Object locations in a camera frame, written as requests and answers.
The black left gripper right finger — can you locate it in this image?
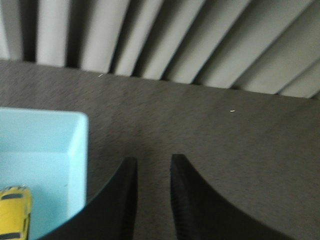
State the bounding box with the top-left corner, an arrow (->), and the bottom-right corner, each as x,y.
170,154 -> 290,240

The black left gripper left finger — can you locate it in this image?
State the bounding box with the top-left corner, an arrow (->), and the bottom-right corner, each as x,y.
41,157 -> 138,240

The light blue box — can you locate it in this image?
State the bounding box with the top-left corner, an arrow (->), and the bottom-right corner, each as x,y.
0,107 -> 89,240

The yellow toy beetle car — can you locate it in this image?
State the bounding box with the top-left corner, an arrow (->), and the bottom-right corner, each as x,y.
0,185 -> 33,240

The grey pleated curtain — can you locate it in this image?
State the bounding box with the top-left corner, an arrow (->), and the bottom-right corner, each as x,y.
0,0 -> 320,99

